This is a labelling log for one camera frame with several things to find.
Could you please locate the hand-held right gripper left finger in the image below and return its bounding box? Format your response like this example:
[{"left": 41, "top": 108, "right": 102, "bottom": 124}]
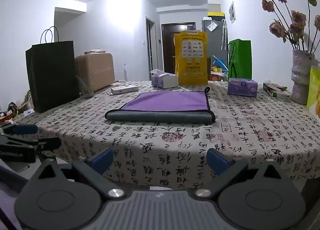
[{"left": 32, "top": 148, "right": 125, "bottom": 198}]

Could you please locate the green paper bag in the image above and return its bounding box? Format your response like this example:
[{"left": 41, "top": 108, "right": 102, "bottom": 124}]
[{"left": 227, "top": 39, "right": 252, "bottom": 83}]

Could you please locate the grey refrigerator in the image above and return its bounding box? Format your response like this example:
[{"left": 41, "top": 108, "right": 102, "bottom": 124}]
[{"left": 201, "top": 19, "right": 229, "bottom": 58}]

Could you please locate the purple grey towel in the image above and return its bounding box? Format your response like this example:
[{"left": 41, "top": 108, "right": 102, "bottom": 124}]
[{"left": 105, "top": 87, "right": 216, "bottom": 124}]

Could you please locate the printed calligraphy tablecloth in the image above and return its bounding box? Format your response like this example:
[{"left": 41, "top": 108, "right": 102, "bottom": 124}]
[{"left": 15, "top": 80, "right": 320, "bottom": 191}]

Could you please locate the yellow printed bag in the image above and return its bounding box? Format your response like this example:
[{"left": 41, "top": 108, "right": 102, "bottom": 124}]
[{"left": 174, "top": 30, "right": 209, "bottom": 86}]

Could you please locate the wall picture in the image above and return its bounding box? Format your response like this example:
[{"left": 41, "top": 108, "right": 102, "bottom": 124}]
[{"left": 228, "top": 1, "right": 236, "bottom": 24}]

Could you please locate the black paper bag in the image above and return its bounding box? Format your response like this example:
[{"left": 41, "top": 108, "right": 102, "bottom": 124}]
[{"left": 25, "top": 26, "right": 81, "bottom": 114}]

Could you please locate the yellow black box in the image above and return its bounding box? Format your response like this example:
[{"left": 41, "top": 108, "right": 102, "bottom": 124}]
[{"left": 207, "top": 11, "right": 226, "bottom": 21}]

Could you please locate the purple tissue pack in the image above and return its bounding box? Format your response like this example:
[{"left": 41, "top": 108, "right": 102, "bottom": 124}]
[{"left": 227, "top": 78, "right": 258, "bottom": 98}]

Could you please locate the blue yellow clutter pile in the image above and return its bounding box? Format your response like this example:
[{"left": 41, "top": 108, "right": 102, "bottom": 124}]
[{"left": 209, "top": 55, "right": 229, "bottom": 82}]

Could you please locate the beige suitcase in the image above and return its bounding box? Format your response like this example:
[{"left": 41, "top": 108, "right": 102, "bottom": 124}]
[{"left": 75, "top": 49, "right": 116, "bottom": 92}]

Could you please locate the dark wooden door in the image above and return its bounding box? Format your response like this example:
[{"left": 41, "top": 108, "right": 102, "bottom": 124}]
[{"left": 161, "top": 22, "right": 196, "bottom": 74}]

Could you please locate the white flat box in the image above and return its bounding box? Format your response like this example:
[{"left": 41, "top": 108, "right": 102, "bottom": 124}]
[{"left": 111, "top": 85, "right": 139, "bottom": 96}]

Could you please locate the yellow green bag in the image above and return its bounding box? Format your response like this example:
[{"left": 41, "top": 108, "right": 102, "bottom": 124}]
[{"left": 306, "top": 65, "right": 320, "bottom": 117}]

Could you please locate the grey door frame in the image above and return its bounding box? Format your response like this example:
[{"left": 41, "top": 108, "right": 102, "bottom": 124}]
[{"left": 145, "top": 16, "right": 158, "bottom": 81}]

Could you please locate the dried rose bouquet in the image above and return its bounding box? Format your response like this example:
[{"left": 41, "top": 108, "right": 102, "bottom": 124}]
[{"left": 260, "top": 0, "right": 320, "bottom": 52}]

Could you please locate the green red small box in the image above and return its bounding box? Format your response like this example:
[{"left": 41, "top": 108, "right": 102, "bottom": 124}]
[{"left": 263, "top": 82, "right": 292, "bottom": 99}]

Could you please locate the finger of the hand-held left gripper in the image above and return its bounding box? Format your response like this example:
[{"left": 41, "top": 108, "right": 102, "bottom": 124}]
[
  {"left": 0, "top": 123, "right": 39, "bottom": 135},
  {"left": 0, "top": 135, "right": 62, "bottom": 163}
]

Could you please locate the clear glass container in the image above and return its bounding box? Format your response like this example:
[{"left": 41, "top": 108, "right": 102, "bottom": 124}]
[{"left": 76, "top": 75, "right": 95, "bottom": 99}]

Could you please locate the purple white tissue box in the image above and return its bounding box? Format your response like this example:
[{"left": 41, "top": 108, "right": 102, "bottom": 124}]
[{"left": 150, "top": 69, "right": 179, "bottom": 89}]

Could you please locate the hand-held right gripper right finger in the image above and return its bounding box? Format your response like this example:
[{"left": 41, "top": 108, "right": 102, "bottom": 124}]
[{"left": 196, "top": 148, "right": 292, "bottom": 198}]

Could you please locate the floor clutter pile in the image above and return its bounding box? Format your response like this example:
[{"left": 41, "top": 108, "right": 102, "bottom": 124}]
[{"left": 0, "top": 89, "right": 33, "bottom": 123}]

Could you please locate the textured grey vase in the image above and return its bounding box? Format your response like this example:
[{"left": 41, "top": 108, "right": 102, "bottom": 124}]
[{"left": 290, "top": 49, "right": 316, "bottom": 106}]

